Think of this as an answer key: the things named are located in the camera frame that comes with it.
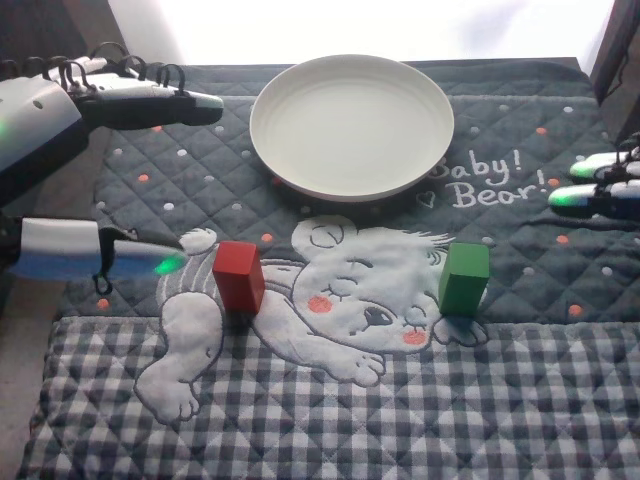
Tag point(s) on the white round plate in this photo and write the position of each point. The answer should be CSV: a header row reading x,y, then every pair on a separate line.
x,y
350,130

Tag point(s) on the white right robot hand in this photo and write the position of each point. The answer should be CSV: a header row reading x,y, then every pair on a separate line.
x,y
40,115

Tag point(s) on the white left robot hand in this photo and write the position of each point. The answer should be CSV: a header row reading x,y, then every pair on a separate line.
x,y
612,192

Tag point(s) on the red wooden block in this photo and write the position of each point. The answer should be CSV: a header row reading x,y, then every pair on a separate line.
x,y
240,280

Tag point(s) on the green small object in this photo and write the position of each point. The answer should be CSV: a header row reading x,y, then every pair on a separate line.
x,y
462,280

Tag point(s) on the grey bear print quilt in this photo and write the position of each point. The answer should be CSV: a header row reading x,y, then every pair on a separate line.
x,y
320,390

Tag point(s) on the dark frame post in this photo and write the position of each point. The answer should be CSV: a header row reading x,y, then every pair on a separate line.
x,y
615,55

